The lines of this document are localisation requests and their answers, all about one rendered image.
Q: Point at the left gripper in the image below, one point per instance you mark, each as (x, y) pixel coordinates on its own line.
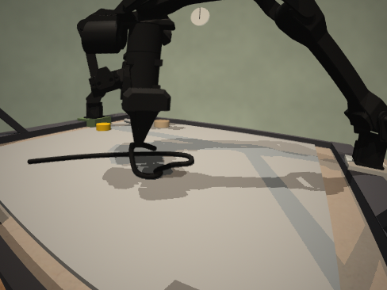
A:
(166, 40)

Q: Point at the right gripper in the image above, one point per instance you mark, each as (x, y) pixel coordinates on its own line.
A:
(144, 73)

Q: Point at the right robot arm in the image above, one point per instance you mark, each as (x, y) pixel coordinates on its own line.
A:
(301, 20)

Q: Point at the black knotted rope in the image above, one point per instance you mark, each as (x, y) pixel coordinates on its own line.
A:
(157, 172)

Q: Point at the tan wooden disc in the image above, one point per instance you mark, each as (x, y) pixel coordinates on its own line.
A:
(162, 124)

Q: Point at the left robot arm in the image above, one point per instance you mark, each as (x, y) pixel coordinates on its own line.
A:
(94, 108)

